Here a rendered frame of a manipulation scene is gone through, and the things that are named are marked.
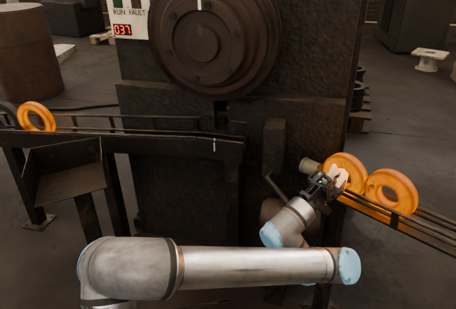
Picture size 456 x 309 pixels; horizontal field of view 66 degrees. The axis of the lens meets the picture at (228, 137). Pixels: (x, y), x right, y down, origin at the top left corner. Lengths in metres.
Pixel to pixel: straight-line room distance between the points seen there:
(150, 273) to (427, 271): 1.57
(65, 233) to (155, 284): 1.55
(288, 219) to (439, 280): 1.11
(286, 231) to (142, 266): 0.49
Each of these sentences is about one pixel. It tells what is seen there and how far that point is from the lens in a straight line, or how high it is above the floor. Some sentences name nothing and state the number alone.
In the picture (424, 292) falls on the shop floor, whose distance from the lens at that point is 1.95.
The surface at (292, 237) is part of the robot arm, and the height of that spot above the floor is 0.66.
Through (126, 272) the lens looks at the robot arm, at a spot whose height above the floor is 0.88.
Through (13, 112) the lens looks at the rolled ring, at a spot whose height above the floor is 0.71.
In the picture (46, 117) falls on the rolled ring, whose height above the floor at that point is 0.71.
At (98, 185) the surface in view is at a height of 0.61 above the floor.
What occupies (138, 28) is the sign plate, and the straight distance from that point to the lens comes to 1.51.
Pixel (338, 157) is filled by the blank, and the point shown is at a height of 0.78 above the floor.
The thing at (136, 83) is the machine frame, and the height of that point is 0.87.
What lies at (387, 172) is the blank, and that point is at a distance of 1.14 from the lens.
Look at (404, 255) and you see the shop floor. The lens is 2.08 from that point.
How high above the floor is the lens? 1.41
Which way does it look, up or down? 29 degrees down
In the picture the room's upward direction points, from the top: 1 degrees counter-clockwise
